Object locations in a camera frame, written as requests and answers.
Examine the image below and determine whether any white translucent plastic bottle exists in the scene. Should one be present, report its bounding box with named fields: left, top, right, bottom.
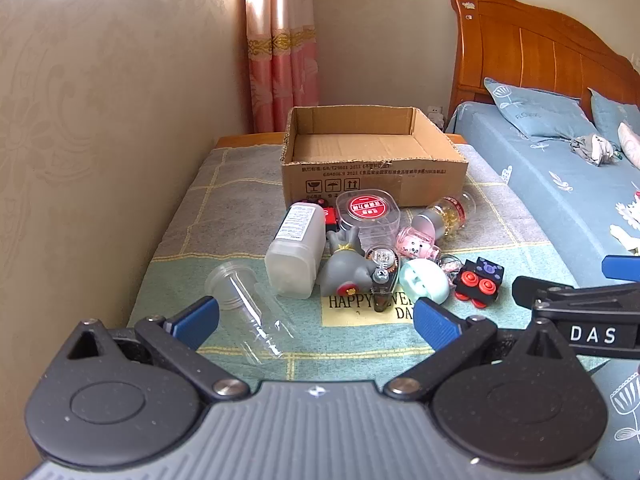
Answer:
left=264, top=202, right=327, bottom=300

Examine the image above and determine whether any clear jar with gold contents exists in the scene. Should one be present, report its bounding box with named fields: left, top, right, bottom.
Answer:
left=410, top=191, right=477, bottom=242

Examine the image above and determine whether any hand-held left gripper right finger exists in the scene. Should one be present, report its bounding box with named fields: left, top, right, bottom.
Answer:
left=382, top=296, right=583, bottom=404

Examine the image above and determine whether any cardboard box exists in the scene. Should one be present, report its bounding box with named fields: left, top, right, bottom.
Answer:
left=280, top=106, right=469, bottom=209

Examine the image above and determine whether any clear container with red lid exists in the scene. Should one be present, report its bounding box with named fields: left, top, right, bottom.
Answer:
left=335, top=189, right=403, bottom=248

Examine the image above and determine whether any mint green round toy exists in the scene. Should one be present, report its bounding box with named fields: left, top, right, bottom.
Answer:
left=398, top=258, right=451, bottom=305

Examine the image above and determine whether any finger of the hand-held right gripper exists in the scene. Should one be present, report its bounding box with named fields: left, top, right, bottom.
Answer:
left=602, top=254, right=640, bottom=282
left=512, top=276, right=576, bottom=308

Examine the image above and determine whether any white pink cloth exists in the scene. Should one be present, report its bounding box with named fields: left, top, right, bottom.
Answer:
left=617, top=121, right=640, bottom=168

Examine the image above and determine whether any clear keyring charm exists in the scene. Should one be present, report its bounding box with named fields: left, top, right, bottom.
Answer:
left=439, top=255, right=463, bottom=281

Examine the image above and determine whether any wooden headboard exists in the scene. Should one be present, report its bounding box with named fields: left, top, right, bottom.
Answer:
left=449, top=0, right=640, bottom=121

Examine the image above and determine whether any blue floral bed sheet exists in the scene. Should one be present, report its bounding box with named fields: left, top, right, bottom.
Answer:
left=444, top=101, right=640, bottom=480

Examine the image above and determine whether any crumpled grey cloth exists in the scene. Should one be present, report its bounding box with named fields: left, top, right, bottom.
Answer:
left=569, top=132, right=618, bottom=167

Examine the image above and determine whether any pink curtain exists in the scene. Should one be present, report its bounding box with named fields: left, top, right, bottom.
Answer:
left=243, top=0, right=321, bottom=133

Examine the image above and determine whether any black cube with red buttons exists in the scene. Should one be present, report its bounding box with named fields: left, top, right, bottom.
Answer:
left=452, top=256, right=506, bottom=309

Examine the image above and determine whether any small black and red box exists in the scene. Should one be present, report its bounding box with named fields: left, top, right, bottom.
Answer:
left=301, top=199, right=342, bottom=235

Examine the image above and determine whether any blue floral pillow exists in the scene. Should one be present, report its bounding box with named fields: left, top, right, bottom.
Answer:
left=483, top=77, right=596, bottom=139
left=587, top=87, right=640, bottom=151

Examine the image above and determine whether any clear plastic cup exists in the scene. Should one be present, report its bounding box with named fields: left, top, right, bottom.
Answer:
left=204, top=261, right=285, bottom=361

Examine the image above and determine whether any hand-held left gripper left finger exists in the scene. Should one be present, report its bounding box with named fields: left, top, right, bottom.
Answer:
left=64, top=296, right=251, bottom=404

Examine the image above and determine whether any small pink bottle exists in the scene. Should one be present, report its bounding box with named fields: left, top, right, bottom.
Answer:
left=396, top=226, right=442, bottom=261

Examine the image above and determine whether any grey animal toy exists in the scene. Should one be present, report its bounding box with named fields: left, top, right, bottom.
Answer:
left=316, top=225, right=386, bottom=297

